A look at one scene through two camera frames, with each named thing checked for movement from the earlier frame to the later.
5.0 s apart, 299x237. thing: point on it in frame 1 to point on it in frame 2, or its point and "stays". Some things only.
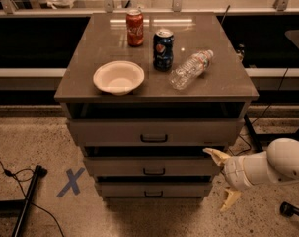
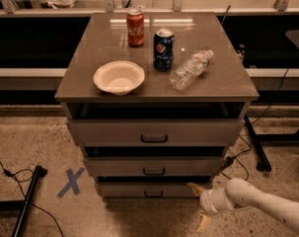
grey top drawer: x=157 y=131 stays
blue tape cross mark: x=72 y=183 stays
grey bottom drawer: x=154 y=189 stays
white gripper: x=235 y=172 to x=206 y=201
